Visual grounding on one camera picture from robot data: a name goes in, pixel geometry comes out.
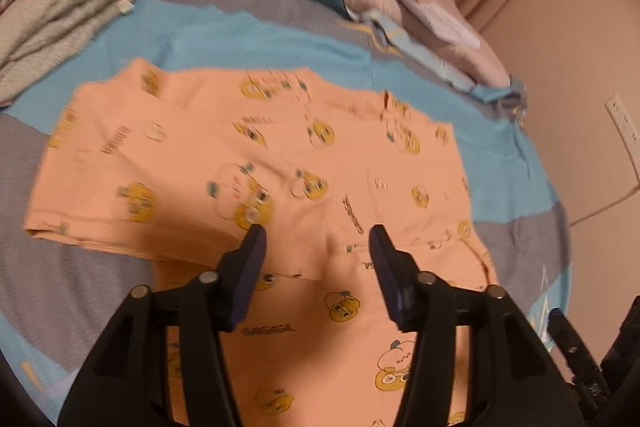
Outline pink cartoon print baby garment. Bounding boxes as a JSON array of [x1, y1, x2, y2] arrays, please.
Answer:
[[25, 58, 497, 426]]

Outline folded grey clothes stack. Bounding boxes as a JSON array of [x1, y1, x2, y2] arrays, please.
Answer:
[[1, 0, 134, 107]]

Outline white printed paper sheets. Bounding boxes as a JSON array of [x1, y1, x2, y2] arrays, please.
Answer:
[[418, 2, 480, 50]]

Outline blue grey patterned bed sheet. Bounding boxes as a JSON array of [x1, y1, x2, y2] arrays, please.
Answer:
[[1, 0, 570, 421]]

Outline white wall socket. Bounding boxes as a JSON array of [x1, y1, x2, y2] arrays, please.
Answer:
[[605, 93, 640, 179]]

